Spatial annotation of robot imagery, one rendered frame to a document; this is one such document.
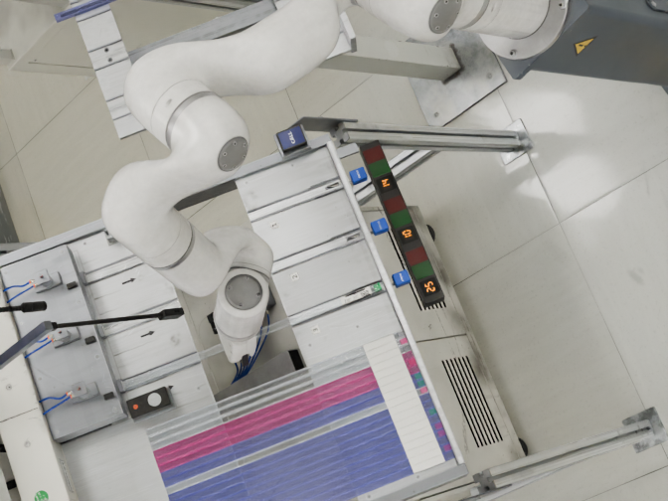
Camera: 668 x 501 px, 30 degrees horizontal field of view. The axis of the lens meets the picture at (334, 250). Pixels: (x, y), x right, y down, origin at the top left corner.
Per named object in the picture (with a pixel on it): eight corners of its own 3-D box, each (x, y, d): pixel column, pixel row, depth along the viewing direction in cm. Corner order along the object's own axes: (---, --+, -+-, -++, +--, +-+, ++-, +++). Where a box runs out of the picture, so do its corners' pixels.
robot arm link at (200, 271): (157, 170, 191) (242, 249, 217) (131, 266, 186) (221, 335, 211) (208, 171, 188) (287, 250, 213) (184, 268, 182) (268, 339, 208)
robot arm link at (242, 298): (221, 281, 215) (209, 332, 212) (225, 256, 203) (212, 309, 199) (268, 292, 216) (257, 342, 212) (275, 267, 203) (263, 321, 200)
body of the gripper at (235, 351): (208, 297, 216) (206, 316, 226) (228, 352, 213) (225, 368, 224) (249, 284, 218) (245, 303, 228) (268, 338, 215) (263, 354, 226)
